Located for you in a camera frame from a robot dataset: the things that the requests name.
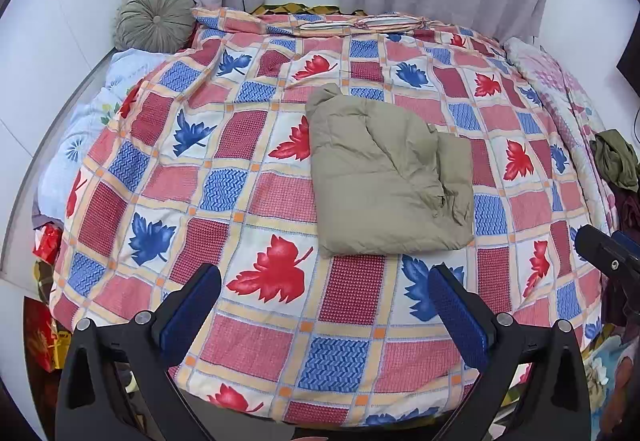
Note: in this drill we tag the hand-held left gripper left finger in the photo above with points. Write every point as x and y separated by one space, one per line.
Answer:
187 316

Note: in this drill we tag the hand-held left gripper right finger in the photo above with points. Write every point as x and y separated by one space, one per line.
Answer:
457 316

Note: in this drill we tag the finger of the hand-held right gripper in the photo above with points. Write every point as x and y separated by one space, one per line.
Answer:
607 253
629 240

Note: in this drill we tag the khaki puffer jacket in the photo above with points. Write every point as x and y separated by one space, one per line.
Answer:
385 171

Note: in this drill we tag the dark maroon garment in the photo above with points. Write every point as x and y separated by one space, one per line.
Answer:
627 211

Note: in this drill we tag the olive green garment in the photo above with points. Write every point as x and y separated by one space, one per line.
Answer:
617 161

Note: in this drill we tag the blue printed bag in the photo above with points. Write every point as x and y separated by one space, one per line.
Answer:
612 391

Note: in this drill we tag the red gift bag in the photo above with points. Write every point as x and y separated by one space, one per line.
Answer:
45 338
47 246

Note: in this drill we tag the pink floral quilt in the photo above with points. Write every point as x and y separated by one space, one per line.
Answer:
560 91

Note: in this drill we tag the leaf-print patchwork bedspread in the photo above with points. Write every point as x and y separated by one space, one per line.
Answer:
250 161

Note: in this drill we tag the light blue floral pillow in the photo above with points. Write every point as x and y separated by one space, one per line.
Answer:
95 121

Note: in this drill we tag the round green pleated cushion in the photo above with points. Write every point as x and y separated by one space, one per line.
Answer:
154 15

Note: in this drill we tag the striped pink pillow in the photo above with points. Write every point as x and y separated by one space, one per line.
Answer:
360 23

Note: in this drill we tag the yellow green mat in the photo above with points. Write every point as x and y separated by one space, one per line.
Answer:
300 9

